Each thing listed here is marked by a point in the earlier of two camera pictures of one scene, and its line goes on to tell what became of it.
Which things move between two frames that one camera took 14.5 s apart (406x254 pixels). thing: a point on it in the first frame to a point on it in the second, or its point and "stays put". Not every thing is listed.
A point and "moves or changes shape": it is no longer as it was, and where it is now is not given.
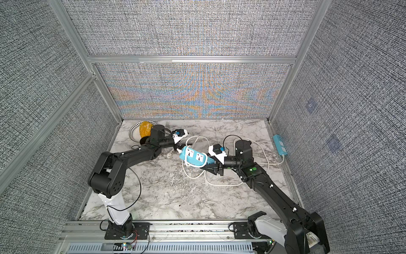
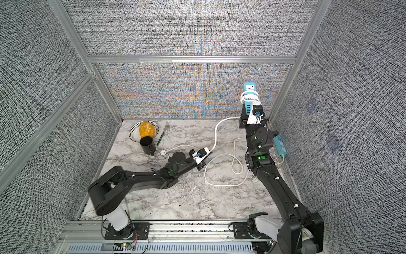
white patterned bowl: x=134 y=133 stays put
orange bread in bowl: x=145 y=128 stays put
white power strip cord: x=185 y=161 to x=246 y=95
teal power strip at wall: x=279 y=146 stays put
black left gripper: x=176 y=147 to x=200 y=166
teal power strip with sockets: x=193 y=157 moves or changes shape
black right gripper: x=215 y=170 to x=247 y=126
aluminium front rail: x=71 y=231 stays put
